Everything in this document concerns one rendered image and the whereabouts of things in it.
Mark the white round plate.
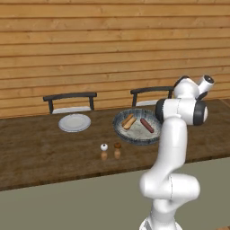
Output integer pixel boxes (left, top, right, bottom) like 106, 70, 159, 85
57, 113, 92, 133

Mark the red-brown sausage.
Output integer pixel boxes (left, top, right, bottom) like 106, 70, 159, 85
139, 118, 155, 134

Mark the blue-grey shallow bowl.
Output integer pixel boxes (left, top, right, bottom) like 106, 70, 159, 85
112, 108, 164, 146

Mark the tan hot dog bun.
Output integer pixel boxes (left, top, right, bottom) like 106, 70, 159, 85
121, 112, 135, 128
123, 117, 137, 130

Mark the white-topped wooden shaker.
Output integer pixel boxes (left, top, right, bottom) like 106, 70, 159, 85
100, 143, 109, 161

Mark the brown-topped wooden shaker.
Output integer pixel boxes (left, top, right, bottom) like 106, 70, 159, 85
113, 142, 122, 160

